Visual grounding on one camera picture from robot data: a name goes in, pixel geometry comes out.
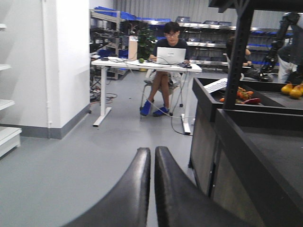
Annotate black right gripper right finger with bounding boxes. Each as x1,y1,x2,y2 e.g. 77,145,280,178
154,146,249,227

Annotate white laptop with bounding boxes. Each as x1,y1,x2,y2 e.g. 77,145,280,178
156,47,186,65

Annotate green potted plant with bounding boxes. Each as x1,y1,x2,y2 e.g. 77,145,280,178
137,27,156,60

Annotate black wooden display stand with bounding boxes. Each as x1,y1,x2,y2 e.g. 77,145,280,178
190,0,303,227

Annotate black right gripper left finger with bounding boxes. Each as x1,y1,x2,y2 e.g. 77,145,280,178
65,148,151,227

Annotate white store shelving unit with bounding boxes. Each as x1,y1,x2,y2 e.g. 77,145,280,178
0,23,22,158

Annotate metal storage rack blue bins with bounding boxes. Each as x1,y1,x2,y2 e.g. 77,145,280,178
92,8,278,70

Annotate yellow pear fruit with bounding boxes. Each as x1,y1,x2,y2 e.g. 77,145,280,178
281,83,303,99

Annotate seated person with glasses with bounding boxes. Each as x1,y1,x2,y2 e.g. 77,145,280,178
139,21,190,117

